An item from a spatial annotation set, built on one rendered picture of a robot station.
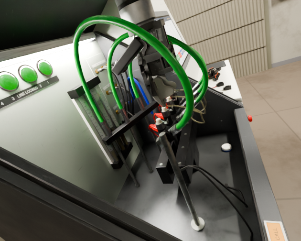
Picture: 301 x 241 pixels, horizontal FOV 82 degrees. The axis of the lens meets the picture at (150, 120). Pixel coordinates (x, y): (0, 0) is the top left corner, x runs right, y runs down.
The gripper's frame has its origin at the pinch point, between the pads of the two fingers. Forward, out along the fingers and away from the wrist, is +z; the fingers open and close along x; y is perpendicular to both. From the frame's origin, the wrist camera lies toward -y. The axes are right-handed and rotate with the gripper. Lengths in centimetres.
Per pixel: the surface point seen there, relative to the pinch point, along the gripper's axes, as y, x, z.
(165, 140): 3.9, -14.7, 2.6
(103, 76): -30.2, 23.0, -9.0
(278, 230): 21.9, -21.3, 21.7
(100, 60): -30.2, 26.0, -15.4
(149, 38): 7.6, -14.2, -17.3
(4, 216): -20.9, -35.0, 0.0
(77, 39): -12.6, -4.9, -22.6
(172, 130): 5.8, -13.8, 1.1
